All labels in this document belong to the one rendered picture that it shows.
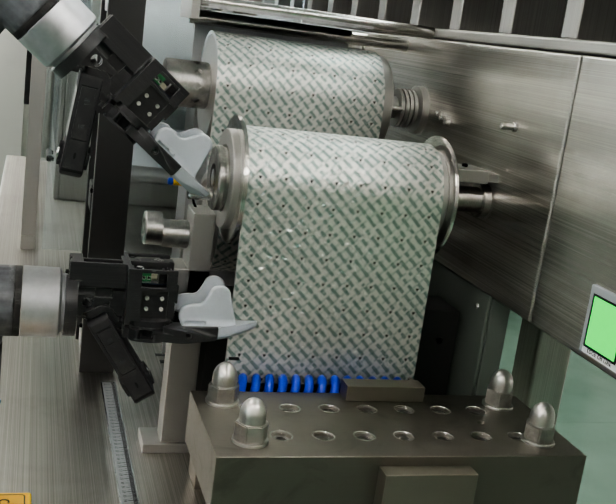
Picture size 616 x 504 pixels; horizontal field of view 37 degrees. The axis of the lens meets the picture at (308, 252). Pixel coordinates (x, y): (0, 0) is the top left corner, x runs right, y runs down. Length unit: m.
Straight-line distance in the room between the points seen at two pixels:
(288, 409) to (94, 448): 0.28
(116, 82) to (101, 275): 0.21
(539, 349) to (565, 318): 0.36
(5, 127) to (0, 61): 0.43
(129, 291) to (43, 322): 0.09
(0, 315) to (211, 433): 0.25
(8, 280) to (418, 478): 0.46
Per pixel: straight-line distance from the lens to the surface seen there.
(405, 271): 1.10
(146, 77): 1.01
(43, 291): 1.00
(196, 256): 1.11
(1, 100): 6.58
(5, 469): 1.14
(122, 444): 1.21
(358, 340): 1.11
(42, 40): 1.00
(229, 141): 1.06
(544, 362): 1.39
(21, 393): 1.34
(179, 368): 1.16
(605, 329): 0.95
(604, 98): 1.00
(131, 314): 1.01
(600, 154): 0.99
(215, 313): 1.03
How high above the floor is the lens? 1.42
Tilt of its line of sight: 13 degrees down
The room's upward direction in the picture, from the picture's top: 8 degrees clockwise
